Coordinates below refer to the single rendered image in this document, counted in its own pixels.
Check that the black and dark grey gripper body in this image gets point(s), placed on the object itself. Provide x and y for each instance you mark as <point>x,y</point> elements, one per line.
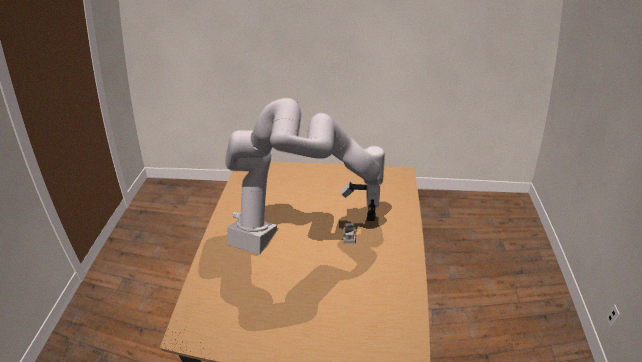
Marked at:
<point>373,193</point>

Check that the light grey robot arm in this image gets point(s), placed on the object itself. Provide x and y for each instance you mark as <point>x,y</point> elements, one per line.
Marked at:
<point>322,129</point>

